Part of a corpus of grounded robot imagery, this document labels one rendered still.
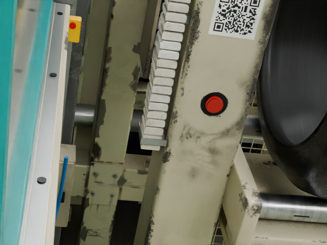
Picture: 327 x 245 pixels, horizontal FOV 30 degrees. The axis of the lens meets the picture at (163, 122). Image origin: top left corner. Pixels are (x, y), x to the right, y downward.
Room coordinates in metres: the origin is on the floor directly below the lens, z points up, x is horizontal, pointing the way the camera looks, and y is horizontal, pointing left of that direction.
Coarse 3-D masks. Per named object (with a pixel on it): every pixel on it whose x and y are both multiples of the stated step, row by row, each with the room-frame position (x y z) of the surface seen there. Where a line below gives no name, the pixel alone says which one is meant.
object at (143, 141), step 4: (140, 128) 0.93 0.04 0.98; (140, 132) 0.91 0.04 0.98; (140, 136) 0.91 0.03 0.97; (140, 140) 0.90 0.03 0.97; (144, 140) 0.90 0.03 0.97; (148, 140) 0.90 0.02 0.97; (152, 140) 0.90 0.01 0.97; (156, 140) 0.90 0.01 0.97; (160, 140) 0.90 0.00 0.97; (164, 140) 0.90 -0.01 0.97; (148, 144) 0.90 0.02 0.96; (152, 144) 0.90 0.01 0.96; (156, 144) 0.90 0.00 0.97; (160, 144) 0.90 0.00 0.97; (164, 144) 0.90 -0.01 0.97
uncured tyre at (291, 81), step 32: (288, 0) 1.29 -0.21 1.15; (320, 0) 1.31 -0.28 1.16; (288, 32) 1.28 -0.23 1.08; (320, 32) 1.30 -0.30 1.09; (288, 64) 1.25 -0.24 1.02; (320, 64) 1.27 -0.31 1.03; (256, 96) 1.16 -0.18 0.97; (288, 96) 1.20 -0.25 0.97; (320, 96) 1.23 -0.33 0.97; (288, 128) 1.13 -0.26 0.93; (320, 128) 0.84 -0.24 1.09; (288, 160) 0.92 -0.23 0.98; (320, 160) 0.82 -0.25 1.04; (320, 192) 0.85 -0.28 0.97
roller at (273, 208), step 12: (264, 192) 0.89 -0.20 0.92; (264, 204) 0.86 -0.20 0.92; (276, 204) 0.87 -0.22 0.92; (288, 204) 0.87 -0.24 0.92; (300, 204) 0.88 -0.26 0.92; (312, 204) 0.89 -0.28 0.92; (324, 204) 0.89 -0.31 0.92; (264, 216) 0.86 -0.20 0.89; (276, 216) 0.86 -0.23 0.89; (288, 216) 0.87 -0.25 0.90; (300, 216) 0.87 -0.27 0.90; (312, 216) 0.88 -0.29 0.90; (324, 216) 0.88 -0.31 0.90
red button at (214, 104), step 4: (212, 96) 0.91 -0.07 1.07; (216, 96) 0.91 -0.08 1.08; (208, 100) 0.90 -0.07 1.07; (212, 100) 0.90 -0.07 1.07; (216, 100) 0.91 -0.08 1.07; (220, 100) 0.91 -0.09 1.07; (208, 104) 0.90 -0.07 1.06; (212, 104) 0.90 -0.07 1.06; (216, 104) 0.91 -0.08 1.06; (220, 104) 0.91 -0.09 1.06; (208, 108) 0.90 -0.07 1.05; (212, 108) 0.90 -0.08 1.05; (216, 108) 0.91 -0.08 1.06; (220, 108) 0.91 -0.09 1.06; (212, 112) 0.91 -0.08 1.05; (216, 112) 0.91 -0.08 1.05
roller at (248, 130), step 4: (248, 116) 1.16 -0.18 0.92; (252, 116) 1.16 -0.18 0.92; (256, 116) 1.17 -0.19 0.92; (248, 120) 1.15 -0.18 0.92; (252, 120) 1.15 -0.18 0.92; (256, 120) 1.15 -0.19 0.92; (248, 124) 1.14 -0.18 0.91; (252, 124) 1.14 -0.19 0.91; (256, 124) 1.15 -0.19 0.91; (244, 128) 1.14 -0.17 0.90; (248, 128) 1.14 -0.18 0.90; (252, 128) 1.14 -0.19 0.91; (256, 128) 1.14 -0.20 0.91; (260, 128) 1.15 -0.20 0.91; (244, 132) 1.14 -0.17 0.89; (248, 132) 1.14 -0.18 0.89; (252, 132) 1.14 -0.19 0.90; (256, 132) 1.14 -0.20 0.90; (260, 132) 1.14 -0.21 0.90; (256, 136) 1.15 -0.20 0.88; (260, 136) 1.15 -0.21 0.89
